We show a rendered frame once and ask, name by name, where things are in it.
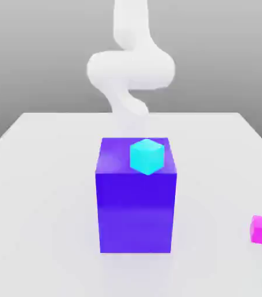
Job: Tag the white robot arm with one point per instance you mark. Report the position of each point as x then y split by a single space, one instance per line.
131 69

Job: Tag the small cyan cube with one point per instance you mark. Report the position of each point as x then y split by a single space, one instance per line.
146 156

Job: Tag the large purple box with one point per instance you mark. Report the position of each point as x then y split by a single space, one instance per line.
134 213

